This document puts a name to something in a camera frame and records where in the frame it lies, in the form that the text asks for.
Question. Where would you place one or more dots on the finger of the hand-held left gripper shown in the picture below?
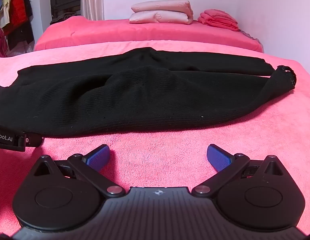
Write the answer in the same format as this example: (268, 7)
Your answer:
(34, 140)

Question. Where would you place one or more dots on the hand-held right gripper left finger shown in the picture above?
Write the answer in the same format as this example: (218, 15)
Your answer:
(99, 155)

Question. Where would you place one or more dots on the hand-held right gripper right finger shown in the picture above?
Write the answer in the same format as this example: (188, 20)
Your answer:
(217, 156)

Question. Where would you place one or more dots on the black knit pants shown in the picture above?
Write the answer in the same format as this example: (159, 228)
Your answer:
(135, 97)

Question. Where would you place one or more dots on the dark cloth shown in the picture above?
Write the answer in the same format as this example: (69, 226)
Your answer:
(61, 18)

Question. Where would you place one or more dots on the beige hanging garment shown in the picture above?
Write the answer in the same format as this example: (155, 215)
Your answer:
(5, 10)

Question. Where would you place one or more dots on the pink covered bed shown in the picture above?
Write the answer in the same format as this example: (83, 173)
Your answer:
(145, 31)

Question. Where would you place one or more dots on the folded pink blanket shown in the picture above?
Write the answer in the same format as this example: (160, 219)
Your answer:
(218, 20)

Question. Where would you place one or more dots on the pale pink pillow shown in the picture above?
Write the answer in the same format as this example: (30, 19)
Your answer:
(162, 5)
(157, 17)

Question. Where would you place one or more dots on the pale pink curtain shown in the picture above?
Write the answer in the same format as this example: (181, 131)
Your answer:
(92, 0)

